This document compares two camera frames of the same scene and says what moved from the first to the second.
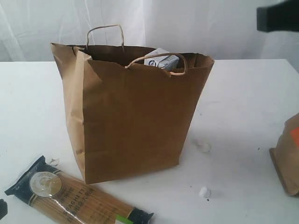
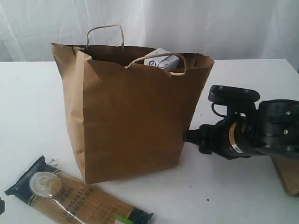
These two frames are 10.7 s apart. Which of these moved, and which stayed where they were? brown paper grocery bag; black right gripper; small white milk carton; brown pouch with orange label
Moved: black right gripper
Stayed: brown pouch with orange label; small white milk carton; brown paper grocery bag
